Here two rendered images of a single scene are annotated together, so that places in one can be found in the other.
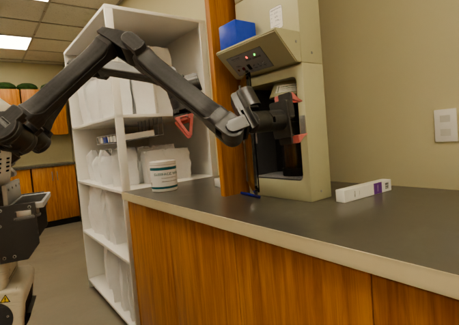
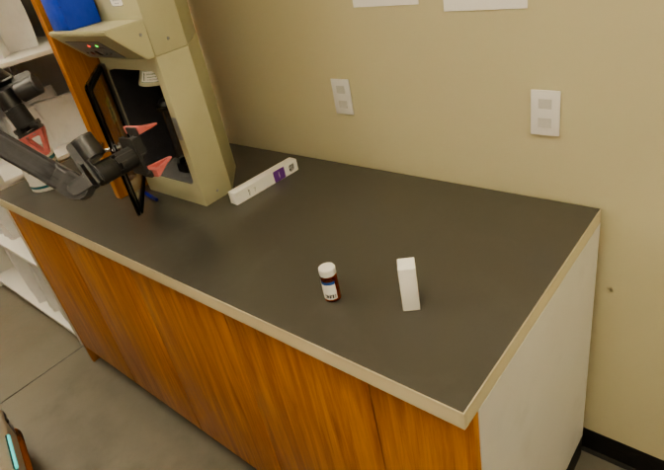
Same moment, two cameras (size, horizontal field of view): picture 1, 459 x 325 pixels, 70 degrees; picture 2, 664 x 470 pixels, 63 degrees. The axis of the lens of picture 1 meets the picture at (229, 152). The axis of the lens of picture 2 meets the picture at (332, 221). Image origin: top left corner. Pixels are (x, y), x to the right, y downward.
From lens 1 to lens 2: 0.80 m
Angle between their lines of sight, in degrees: 28
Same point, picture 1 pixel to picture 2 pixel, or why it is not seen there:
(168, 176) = not seen: hidden behind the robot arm
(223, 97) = (81, 81)
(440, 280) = (244, 317)
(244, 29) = (75, 5)
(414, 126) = (318, 93)
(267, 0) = not seen: outside the picture
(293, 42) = (136, 39)
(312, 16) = not seen: outside the picture
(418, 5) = not seen: outside the picture
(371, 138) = (283, 101)
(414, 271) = (232, 310)
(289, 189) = (185, 191)
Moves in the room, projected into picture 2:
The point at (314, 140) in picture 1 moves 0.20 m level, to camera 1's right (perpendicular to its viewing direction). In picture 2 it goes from (196, 141) to (261, 124)
